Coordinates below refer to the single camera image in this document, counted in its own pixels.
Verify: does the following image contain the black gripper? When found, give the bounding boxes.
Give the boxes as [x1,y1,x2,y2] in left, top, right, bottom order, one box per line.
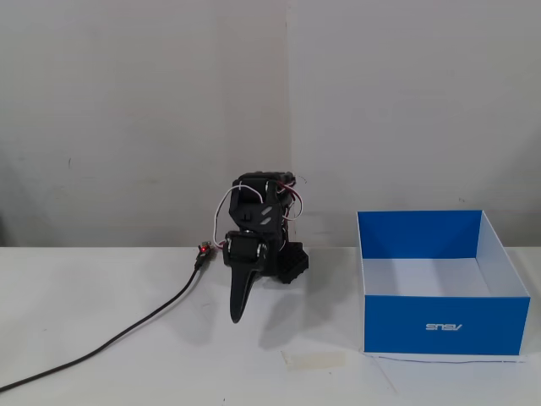
[221,230,269,326]

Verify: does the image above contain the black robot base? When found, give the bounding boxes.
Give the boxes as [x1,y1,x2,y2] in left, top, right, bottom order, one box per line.
[273,241,311,286]

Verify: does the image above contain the blue ASUS cardboard box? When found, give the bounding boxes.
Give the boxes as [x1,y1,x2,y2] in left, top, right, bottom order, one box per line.
[356,209,532,355]

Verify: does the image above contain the controller board with red LED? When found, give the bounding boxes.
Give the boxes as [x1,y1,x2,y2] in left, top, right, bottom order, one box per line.
[195,240,217,260]

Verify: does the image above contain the clear tape strip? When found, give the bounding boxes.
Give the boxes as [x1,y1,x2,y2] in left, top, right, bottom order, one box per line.
[281,351,346,370]

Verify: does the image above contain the red white servo wire bundle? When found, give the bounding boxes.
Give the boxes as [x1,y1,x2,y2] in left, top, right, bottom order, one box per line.
[276,177,307,222]

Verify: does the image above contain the black power cable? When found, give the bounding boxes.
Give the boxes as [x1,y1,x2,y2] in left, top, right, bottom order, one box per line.
[0,253,205,392]

